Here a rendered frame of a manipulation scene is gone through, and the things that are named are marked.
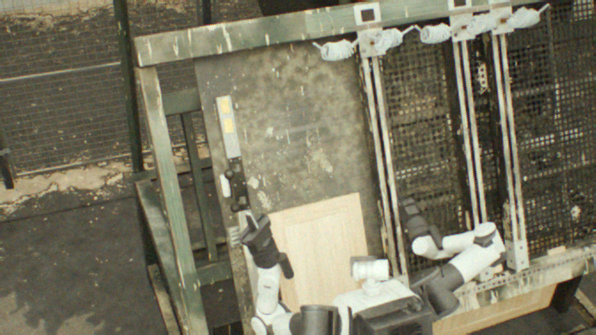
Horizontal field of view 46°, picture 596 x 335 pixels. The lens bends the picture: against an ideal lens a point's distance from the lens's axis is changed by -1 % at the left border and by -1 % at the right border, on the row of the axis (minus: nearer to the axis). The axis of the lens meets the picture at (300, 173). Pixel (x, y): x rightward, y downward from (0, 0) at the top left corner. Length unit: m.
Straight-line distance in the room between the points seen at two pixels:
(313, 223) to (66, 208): 2.41
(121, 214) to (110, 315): 0.82
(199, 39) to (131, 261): 2.17
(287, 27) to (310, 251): 0.85
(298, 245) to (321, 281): 0.18
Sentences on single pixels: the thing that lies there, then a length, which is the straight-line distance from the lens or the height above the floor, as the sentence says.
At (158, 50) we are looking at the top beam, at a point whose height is 1.92.
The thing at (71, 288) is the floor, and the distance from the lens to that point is 4.29.
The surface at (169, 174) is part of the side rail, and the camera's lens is 2.51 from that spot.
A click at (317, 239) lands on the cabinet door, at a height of 1.19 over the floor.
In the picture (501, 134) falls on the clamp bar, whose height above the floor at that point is 1.43.
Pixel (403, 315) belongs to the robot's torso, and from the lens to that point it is 2.23.
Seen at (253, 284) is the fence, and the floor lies 1.11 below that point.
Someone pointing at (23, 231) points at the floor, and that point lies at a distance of 4.71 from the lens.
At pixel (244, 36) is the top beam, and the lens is 2.49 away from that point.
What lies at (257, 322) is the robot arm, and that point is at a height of 1.17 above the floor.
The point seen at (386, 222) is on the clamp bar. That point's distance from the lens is 2.78.
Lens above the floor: 3.11
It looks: 39 degrees down
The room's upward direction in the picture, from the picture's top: 2 degrees clockwise
